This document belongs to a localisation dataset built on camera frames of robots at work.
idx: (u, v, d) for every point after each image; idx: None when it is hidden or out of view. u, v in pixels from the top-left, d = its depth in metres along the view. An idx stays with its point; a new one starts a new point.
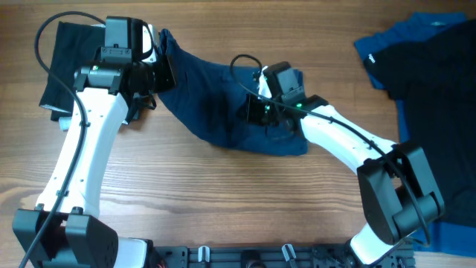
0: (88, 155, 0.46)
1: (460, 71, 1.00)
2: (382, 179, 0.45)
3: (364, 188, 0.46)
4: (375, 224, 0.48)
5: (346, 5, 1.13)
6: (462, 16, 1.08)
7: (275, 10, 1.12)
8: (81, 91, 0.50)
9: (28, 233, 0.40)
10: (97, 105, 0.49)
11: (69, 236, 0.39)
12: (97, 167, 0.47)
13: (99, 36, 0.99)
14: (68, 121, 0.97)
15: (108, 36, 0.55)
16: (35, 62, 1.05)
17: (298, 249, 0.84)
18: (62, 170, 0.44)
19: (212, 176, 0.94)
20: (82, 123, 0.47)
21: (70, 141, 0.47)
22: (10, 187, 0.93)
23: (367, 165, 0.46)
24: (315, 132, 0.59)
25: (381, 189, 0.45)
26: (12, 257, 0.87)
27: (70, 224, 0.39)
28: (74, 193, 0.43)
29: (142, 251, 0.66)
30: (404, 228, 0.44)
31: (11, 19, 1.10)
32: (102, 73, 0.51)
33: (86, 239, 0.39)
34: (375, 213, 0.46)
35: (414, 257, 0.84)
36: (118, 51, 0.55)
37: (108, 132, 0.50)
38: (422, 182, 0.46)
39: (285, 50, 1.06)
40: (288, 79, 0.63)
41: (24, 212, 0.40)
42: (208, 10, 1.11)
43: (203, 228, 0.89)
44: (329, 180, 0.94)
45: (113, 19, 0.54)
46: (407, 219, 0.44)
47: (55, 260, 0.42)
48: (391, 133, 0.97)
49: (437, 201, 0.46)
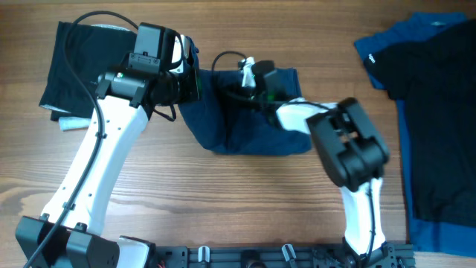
0: (101, 168, 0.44)
1: (460, 70, 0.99)
2: (327, 126, 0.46)
3: (314, 137, 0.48)
4: (331, 173, 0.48)
5: (346, 5, 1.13)
6: (462, 16, 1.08)
7: (275, 10, 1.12)
8: (102, 99, 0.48)
9: (30, 242, 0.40)
10: (117, 117, 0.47)
11: (69, 251, 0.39)
12: (106, 179, 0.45)
13: (99, 36, 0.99)
14: (68, 120, 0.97)
15: (139, 43, 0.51)
16: (36, 61, 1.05)
17: (298, 249, 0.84)
18: (71, 182, 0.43)
19: (212, 176, 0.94)
20: (98, 135, 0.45)
21: (85, 151, 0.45)
22: (10, 187, 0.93)
23: (314, 115, 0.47)
24: (286, 117, 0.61)
25: (326, 136, 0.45)
26: (12, 257, 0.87)
27: (71, 239, 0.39)
28: (79, 208, 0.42)
29: (143, 255, 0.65)
30: (351, 170, 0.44)
31: (11, 19, 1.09)
32: (126, 82, 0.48)
33: (85, 256, 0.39)
34: (327, 161, 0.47)
35: (414, 257, 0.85)
36: (147, 59, 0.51)
37: (123, 144, 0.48)
38: (363, 129, 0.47)
39: (285, 50, 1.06)
40: (275, 81, 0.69)
41: (30, 219, 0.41)
42: (209, 10, 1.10)
43: (203, 228, 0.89)
44: (329, 180, 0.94)
45: (146, 26, 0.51)
46: (352, 161, 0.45)
47: None
48: (390, 133, 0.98)
49: (382, 148, 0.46)
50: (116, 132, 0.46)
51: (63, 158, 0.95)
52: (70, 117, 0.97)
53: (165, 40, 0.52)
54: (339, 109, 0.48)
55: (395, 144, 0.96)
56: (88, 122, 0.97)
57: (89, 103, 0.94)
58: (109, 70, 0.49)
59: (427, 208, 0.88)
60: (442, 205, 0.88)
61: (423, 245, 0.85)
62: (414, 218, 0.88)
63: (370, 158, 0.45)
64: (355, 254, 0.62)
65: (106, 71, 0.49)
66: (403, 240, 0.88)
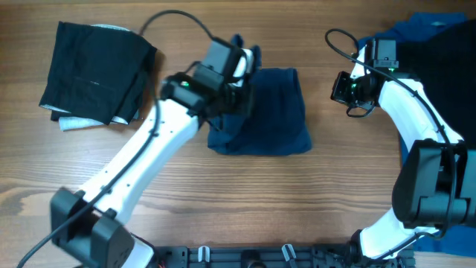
0: (144, 163, 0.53)
1: (460, 71, 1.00)
2: (434, 158, 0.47)
3: (411, 159, 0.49)
4: (400, 200, 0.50)
5: (347, 4, 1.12)
6: (462, 16, 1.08)
7: (275, 10, 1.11)
8: (163, 101, 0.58)
9: (62, 213, 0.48)
10: (172, 121, 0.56)
11: (94, 233, 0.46)
12: (146, 175, 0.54)
13: (98, 37, 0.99)
14: (69, 121, 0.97)
15: (208, 56, 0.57)
16: (35, 62, 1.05)
17: (298, 249, 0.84)
18: (114, 169, 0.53)
19: (212, 176, 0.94)
20: (152, 132, 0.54)
21: (137, 144, 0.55)
22: (10, 187, 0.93)
23: (424, 142, 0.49)
24: (390, 95, 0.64)
25: (425, 167, 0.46)
26: (13, 257, 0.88)
27: (100, 222, 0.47)
28: (116, 193, 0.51)
29: (147, 258, 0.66)
30: (425, 210, 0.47)
31: (10, 18, 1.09)
32: (189, 90, 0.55)
33: (106, 243, 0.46)
34: (407, 190, 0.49)
35: (414, 257, 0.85)
36: (211, 72, 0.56)
37: (170, 146, 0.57)
38: (468, 184, 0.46)
39: (285, 50, 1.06)
40: (387, 50, 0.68)
41: (67, 194, 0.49)
42: (208, 10, 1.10)
43: (203, 228, 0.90)
44: (329, 181, 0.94)
45: (219, 42, 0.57)
46: (431, 206, 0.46)
47: (69, 243, 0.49)
48: (391, 133, 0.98)
49: (470, 208, 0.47)
50: (168, 134, 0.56)
51: (63, 158, 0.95)
52: (71, 118, 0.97)
53: (232, 57, 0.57)
54: (459, 147, 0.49)
55: (395, 144, 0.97)
56: (88, 122, 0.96)
57: (90, 103, 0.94)
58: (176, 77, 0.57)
59: None
60: None
61: (423, 245, 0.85)
62: None
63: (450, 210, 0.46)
64: (358, 249, 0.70)
65: (173, 77, 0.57)
66: None
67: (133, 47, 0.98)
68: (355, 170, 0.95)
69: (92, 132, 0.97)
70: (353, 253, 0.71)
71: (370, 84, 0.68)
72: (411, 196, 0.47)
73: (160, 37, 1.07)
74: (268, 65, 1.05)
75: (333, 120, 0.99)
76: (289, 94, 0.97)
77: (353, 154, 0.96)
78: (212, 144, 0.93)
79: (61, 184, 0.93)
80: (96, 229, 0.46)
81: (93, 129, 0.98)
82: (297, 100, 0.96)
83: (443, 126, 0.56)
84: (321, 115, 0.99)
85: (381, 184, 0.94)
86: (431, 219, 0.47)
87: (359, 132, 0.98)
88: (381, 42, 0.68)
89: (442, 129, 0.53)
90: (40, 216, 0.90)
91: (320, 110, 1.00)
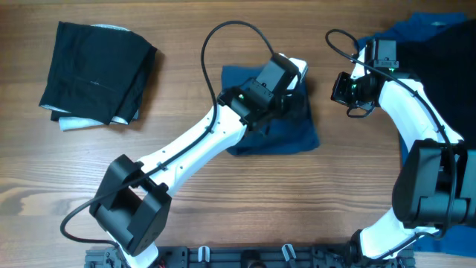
0: (198, 153, 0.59)
1: (460, 70, 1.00)
2: (433, 158, 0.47)
3: (411, 160, 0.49)
4: (399, 200, 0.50)
5: (347, 4, 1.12)
6: (462, 16, 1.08)
7: (275, 10, 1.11)
8: (222, 105, 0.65)
9: (116, 179, 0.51)
10: (226, 123, 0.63)
11: (144, 205, 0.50)
12: (196, 164, 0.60)
13: (99, 37, 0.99)
14: (68, 121, 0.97)
15: (263, 76, 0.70)
16: (35, 62, 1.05)
17: (298, 249, 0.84)
18: (172, 151, 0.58)
19: (211, 176, 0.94)
20: (208, 129, 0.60)
21: (193, 135, 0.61)
22: (10, 187, 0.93)
23: (425, 141, 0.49)
24: (390, 96, 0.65)
25: (425, 168, 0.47)
26: (13, 257, 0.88)
27: (150, 195, 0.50)
28: (169, 171, 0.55)
29: (151, 258, 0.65)
30: (425, 209, 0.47)
31: (11, 18, 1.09)
32: (243, 104, 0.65)
33: (152, 216, 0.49)
34: (407, 190, 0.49)
35: (414, 257, 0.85)
36: (262, 91, 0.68)
37: (219, 144, 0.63)
38: (468, 184, 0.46)
39: (285, 50, 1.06)
40: (387, 50, 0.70)
41: (126, 162, 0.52)
42: (208, 10, 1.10)
43: (203, 228, 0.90)
44: (329, 181, 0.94)
45: (274, 64, 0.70)
46: (432, 204, 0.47)
47: (108, 213, 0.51)
48: (390, 133, 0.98)
49: (470, 209, 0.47)
50: (221, 133, 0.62)
51: (63, 158, 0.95)
52: (70, 118, 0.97)
53: (282, 78, 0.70)
54: (459, 148, 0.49)
55: (395, 144, 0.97)
56: (88, 122, 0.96)
57: (90, 103, 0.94)
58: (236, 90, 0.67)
59: None
60: None
61: (423, 246, 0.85)
62: None
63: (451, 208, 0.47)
64: (358, 248, 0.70)
65: (233, 88, 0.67)
66: None
67: (133, 48, 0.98)
68: (355, 170, 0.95)
69: (92, 132, 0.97)
70: (355, 253, 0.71)
71: (371, 84, 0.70)
72: (411, 196, 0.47)
73: (160, 37, 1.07)
74: None
75: (333, 120, 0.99)
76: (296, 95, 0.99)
77: (353, 154, 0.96)
78: None
79: (61, 184, 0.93)
80: (146, 200, 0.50)
81: (93, 129, 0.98)
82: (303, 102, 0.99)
83: (442, 126, 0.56)
84: (321, 115, 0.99)
85: (380, 184, 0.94)
86: (431, 219, 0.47)
87: (359, 132, 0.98)
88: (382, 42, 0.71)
89: (442, 129, 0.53)
90: (40, 216, 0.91)
91: (320, 110, 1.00)
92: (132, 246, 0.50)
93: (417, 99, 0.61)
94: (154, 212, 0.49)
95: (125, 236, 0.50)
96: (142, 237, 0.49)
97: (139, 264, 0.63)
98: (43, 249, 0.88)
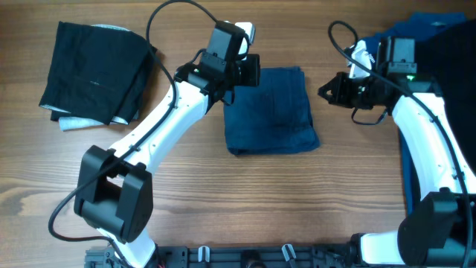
0: (166, 129, 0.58)
1: (463, 70, 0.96)
2: (449, 219, 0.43)
3: (422, 213, 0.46)
4: (407, 241, 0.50)
5: (347, 4, 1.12)
6: (462, 15, 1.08)
7: (275, 10, 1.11)
8: (179, 83, 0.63)
9: (91, 169, 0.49)
10: (187, 98, 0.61)
11: (125, 187, 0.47)
12: (166, 140, 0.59)
13: (98, 37, 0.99)
14: (69, 121, 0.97)
15: (212, 44, 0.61)
16: (36, 62, 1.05)
17: (298, 249, 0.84)
18: (140, 132, 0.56)
19: (212, 176, 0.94)
20: (172, 106, 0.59)
21: (158, 115, 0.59)
22: (10, 187, 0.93)
23: (439, 195, 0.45)
24: (403, 111, 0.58)
25: (439, 229, 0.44)
26: (12, 257, 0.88)
27: (129, 175, 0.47)
28: (143, 150, 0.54)
29: (149, 251, 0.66)
30: (433, 259, 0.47)
31: (11, 18, 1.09)
32: (198, 76, 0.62)
33: (136, 196, 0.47)
34: (414, 235, 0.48)
35: None
36: (216, 60, 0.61)
37: (187, 118, 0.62)
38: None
39: (285, 50, 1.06)
40: (404, 50, 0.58)
41: (97, 151, 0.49)
42: (208, 10, 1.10)
43: (203, 228, 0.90)
44: (329, 181, 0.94)
45: (220, 30, 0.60)
46: (441, 254, 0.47)
47: (95, 206, 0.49)
48: (390, 133, 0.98)
49: None
50: (184, 107, 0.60)
51: (63, 158, 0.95)
52: (71, 118, 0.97)
53: (233, 42, 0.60)
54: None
55: (395, 144, 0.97)
56: (88, 122, 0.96)
57: (89, 103, 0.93)
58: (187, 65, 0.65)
59: None
60: None
61: None
62: None
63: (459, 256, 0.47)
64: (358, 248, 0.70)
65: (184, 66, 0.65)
66: None
67: (133, 48, 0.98)
68: (355, 170, 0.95)
69: (92, 132, 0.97)
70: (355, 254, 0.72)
71: (384, 94, 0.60)
72: (419, 248, 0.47)
73: (160, 37, 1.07)
74: (268, 65, 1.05)
75: (333, 120, 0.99)
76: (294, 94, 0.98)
77: (353, 154, 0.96)
78: (230, 144, 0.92)
79: (61, 184, 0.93)
80: (126, 181, 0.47)
81: (92, 129, 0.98)
82: (304, 101, 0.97)
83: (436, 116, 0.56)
84: (321, 115, 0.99)
85: (380, 184, 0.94)
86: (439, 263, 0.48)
87: (359, 132, 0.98)
88: (397, 41, 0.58)
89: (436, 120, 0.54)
90: (40, 216, 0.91)
91: (320, 110, 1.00)
92: (125, 231, 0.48)
93: (436, 125, 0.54)
94: (137, 191, 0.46)
95: (115, 224, 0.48)
96: (133, 220, 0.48)
97: (140, 260, 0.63)
98: (43, 250, 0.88)
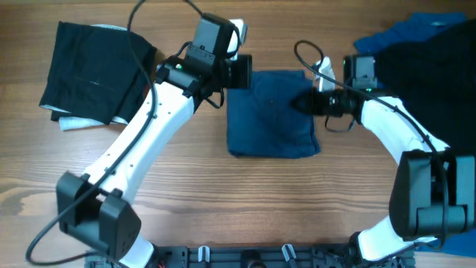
0: (144, 144, 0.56)
1: (460, 70, 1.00)
2: (425, 171, 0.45)
3: (402, 173, 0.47)
4: (397, 216, 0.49)
5: (347, 4, 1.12)
6: (462, 16, 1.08)
7: (275, 10, 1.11)
8: (159, 83, 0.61)
9: (69, 196, 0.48)
10: (169, 104, 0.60)
11: (102, 215, 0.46)
12: (148, 154, 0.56)
13: (98, 37, 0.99)
14: (68, 121, 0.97)
15: (198, 37, 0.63)
16: (35, 62, 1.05)
17: (298, 249, 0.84)
18: (116, 152, 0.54)
19: (211, 176, 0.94)
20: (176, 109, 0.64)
21: (137, 126, 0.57)
22: (10, 187, 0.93)
23: (413, 152, 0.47)
24: (372, 117, 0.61)
25: (418, 181, 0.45)
26: (12, 257, 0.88)
27: (105, 202, 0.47)
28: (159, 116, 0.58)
29: (148, 253, 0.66)
30: (423, 223, 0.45)
31: (11, 19, 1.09)
32: (181, 74, 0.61)
33: (115, 222, 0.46)
34: (402, 201, 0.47)
35: (414, 257, 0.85)
36: (202, 53, 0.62)
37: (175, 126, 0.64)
38: (460, 190, 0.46)
39: (285, 50, 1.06)
40: (367, 68, 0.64)
41: (70, 176, 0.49)
42: (209, 10, 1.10)
43: (203, 228, 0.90)
44: (329, 181, 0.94)
45: (207, 20, 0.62)
46: (430, 216, 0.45)
47: (79, 228, 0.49)
48: None
49: (466, 216, 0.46)
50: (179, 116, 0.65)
51: (63, 158, 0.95)
52: (71, 118, 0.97)
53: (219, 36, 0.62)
54: (448, 155, 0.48)
55: None
56: (88, 123, 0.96)
57: (90, 103, 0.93)
58: (170, 62, 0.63)
59: None
60: None
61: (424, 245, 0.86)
62: None
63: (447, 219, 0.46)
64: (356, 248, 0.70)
65: (167, 61, 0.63)
66: None
67: (133, 48, 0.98)
68: (355, 170, 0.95)
69: (92, 132, 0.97)
70: (354, 254, 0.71)
71: (349, 106, 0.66)
72: (408, 208, 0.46)
73: (160, 37, 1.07)
74: (268, 65, 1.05)
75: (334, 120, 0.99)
76: (300, 103, 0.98)
77: (353, 154, 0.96)
78: (230, 147, 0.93)
79: None
80: (103, 209, 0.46)
81: (92, 129, 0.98)
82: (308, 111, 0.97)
83: (396, 107, 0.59)
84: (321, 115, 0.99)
85: (380, 184, 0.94)
86: (430, 231, 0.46)
87: (359, 132, 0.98)
88: (358, 58, 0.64)
89: (398, 110, 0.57)
90: (40, 216, 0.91)
91: None
92: (111, 252, 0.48)
93: (399, 115, 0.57)
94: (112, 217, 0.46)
95: (100, 243, 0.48)
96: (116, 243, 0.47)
97: (138, 261, 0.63)
98: (43, 249, 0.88)
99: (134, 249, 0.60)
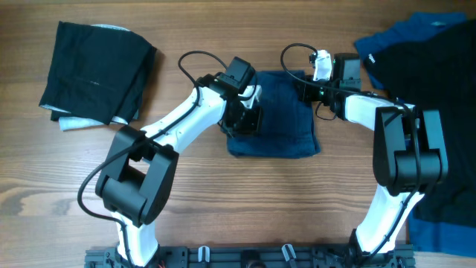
0: (191, 121, 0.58)
1: (460, 70, 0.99)
2: (396, 122, 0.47)
3: (378, 129, 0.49)
4: (379, 172, 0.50)
5: (346, 4, 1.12)
6: (462, 15, 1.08)
7: (275, 10, 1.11)
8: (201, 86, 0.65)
9: (124, 143, 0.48)
10: (210, 98, 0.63)
11: (153, 164, 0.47)
12: (190, 133, 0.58)
13: (99, 37, 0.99)
14: (68, 121, 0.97)
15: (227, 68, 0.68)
16: (35, 62, 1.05)
17: (298, 249, 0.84)
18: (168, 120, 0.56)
19: (211, 176, 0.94)
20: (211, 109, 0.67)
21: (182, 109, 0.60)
22: (10, 187, 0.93)
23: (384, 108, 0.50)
24: (354, 111, 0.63)
25: (391, 131, 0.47)
26: (13, 257, 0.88)
27: (157, 154, 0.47)
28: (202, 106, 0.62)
29: (152, 250, 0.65)
30: (402, 171, 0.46)
31: (11, 18, 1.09)
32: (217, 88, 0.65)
33: (164, 173, 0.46)
34: (381, 153, 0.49)
35: (414, 257, 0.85)
36: (230, 81, 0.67)
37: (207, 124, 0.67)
38: (431, 135, 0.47)
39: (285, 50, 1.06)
40: (352, 71, 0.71)
41: (129, 129, 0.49)
42: (208, 10, 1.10)
43: (203, 228, 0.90)
44: (329, 181, 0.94)
45: (238, 59, 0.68)
46: (407, 162, 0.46)
47: (119, 184, 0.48)
48: None
49: (440, 161, 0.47)
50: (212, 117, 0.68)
51: (63, 158, 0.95)
52: (71, 118, 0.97)
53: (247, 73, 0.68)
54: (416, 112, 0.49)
55: None
56: (88, 123, 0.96)
57: (90, 103, 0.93)
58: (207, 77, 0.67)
59: (427, 209, 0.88)
60: (442, 205, 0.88)
61: (423, 245, 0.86)
62: (414, 218, 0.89)
63: (423, 167, 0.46)
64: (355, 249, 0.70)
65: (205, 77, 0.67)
66: (403, 240, 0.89)
67: (133, 48, 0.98)
68: (355, 170, 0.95)
69: (93, 132, 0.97)
70: (354, 255, 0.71)
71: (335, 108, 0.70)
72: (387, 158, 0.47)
73: (160, 37, 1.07)
74: (268, 65, 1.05)
75: (321, 109, 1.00)
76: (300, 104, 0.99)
77: (353, 154, 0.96)
78: (230, 147, 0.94)
79: (61, 184, 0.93)
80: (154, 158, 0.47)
81: (93, 129, 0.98)
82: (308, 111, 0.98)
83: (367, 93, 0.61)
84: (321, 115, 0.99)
85: None
86: (408, 182, 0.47)
87: (359, 132, 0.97)
88: (347, 61, 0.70)
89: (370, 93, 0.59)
90: (39, 217, 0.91)
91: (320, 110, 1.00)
92: (143, 211, 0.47)
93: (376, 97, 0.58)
94: (164, 167, 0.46)
95: (136, 199, 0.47)
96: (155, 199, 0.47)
97: (144, 255, 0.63)
98: (43, 249, 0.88)
99: (144, 246, 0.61)
